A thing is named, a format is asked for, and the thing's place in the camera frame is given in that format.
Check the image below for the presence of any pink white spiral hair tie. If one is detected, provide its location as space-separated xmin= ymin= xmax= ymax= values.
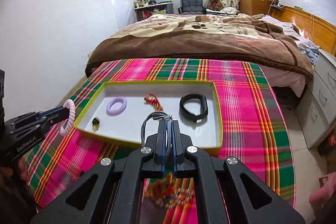
xmin=59 ymin=99 xmax=76 ymax=138

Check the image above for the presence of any black gold hair accessory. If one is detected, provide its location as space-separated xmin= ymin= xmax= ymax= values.
xmin=92 ymin=117 xmax=100 ymax=131

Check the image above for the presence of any grey cord bracelet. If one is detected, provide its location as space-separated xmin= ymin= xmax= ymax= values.
xmin=140 ymin=110 xmax=173 ymax=148

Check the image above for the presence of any red gold knot ornament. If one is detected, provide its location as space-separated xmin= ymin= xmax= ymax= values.
xmin=144 ymin=94 xmax=163 ymax=111

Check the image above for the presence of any left hand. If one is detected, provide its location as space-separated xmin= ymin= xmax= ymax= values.
xmin=17 ymin=157 xmax=30 ymax=182

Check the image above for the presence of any black wristband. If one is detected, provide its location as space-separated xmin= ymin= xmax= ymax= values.
xmin=179 ymin=94 xmax=209 ymax=123

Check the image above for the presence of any orange red tassel ornament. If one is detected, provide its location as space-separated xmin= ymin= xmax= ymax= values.
xmin=143 ymin=172 xmax=195 ymax=209

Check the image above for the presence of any yellow-green white tray box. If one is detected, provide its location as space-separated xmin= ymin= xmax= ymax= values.
xmin=73 ymin=81 xmax=223 ymax=155

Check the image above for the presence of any brown beige blanket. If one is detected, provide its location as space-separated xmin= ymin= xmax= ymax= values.
xmin=85 ymin=14 xmax=313 ymax=81

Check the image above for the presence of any cluttered shelf unit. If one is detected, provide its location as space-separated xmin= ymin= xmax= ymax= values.
xmin=134 ymin=2 xmax=174 ymax=22

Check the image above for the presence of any grey bedside drawer cabinet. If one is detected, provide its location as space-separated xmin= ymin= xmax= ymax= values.
xmin=295 ymin=50 xmax=336 ymax=149

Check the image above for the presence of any pink stool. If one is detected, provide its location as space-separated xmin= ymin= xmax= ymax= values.
xmin=309 ymin=172 xmax=335 ymax=214

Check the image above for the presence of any dark grey chair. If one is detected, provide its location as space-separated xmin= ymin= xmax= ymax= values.
xmin=178 ymin=0 xmax=206 ymax=15

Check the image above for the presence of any brown teddy bear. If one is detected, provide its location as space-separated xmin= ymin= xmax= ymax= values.
xmin=207 ymin=0 xmax=223 ymax=11

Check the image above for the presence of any orange wooden headboard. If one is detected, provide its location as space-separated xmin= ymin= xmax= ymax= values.
xmin=270 ymin=6 xmax=336 ymax=56

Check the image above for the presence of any purple spiral hair tie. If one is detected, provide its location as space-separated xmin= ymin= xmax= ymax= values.
xmin=105 ymin=96 xmax=129 ymax=117

